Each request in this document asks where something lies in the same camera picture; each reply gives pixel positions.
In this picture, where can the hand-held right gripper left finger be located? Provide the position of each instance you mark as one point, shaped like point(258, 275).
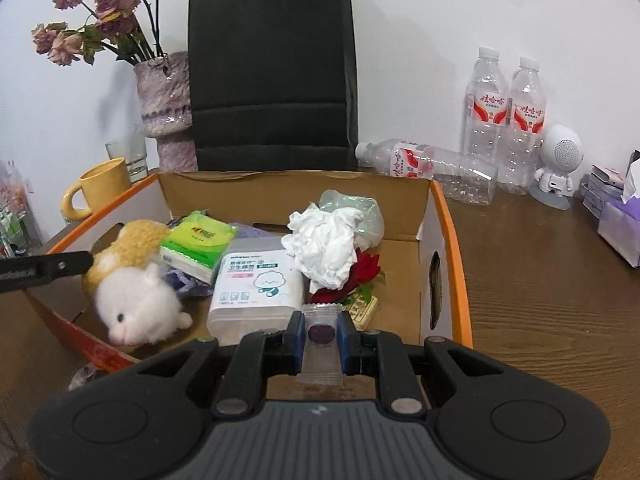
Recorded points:
point(296, 335)

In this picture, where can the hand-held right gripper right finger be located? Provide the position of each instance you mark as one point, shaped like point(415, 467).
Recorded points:
point(345, 335)

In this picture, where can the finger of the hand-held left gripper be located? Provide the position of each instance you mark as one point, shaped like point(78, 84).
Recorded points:
point(60, 265)

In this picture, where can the clear purple candy packet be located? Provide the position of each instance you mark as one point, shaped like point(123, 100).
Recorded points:
point(322, 360)

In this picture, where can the red rose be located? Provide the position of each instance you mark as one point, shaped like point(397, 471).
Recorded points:
point(365, 270)

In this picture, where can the white tissue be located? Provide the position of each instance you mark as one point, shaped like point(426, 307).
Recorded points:
point(320, 245)

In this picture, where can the green tissue packet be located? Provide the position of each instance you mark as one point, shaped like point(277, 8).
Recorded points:
point(200, 240)

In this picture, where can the red cardboard box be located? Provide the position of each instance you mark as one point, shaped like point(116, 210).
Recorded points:
point(300, 195)

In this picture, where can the small yellow packet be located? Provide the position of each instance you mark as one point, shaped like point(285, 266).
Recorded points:
point(364, 310)

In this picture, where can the white cotton swab box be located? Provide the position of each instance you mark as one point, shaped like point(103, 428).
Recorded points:
point(255, 285)

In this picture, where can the clear acrylic organizer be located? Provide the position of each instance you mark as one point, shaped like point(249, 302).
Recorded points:
point(15, 210)

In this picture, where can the yellow and white plush toy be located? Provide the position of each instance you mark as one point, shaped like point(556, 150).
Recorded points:
point(140, 300)

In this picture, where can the yellow ceramic mug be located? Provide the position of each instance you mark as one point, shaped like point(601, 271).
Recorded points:
point(105, 182)

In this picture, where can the small silver wrapper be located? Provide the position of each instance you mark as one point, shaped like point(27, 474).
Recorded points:
point(85, 376)

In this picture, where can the clear plastic bag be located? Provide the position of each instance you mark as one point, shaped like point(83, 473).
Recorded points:
point(367, 220)

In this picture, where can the clear drinking glass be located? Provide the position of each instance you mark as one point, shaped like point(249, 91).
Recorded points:
point(125, 152)

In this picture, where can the clear water bottle red label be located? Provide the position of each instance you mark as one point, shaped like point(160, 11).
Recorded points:
point(425, 165)
point(485, 110)
point(525, 125)

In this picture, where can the purple textured vase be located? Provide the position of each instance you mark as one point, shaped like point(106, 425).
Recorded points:
point(165, 100)

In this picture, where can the black paper bag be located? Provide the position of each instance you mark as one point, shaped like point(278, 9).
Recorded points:
point(270, 70)

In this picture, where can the dried flower bouquet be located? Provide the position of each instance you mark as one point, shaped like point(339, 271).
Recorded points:
point(112, 2)

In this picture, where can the white robot speaker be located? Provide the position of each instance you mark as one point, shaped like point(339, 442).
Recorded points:
point(562, 152)

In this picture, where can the purple tissue box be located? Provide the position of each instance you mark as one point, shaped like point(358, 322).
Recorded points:
point(617, 230)

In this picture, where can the small grey box stack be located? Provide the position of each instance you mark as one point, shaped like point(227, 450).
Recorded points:
point(600, 185)

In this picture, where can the white paper sheet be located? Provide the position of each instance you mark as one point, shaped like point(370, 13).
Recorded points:
point(634, 180)

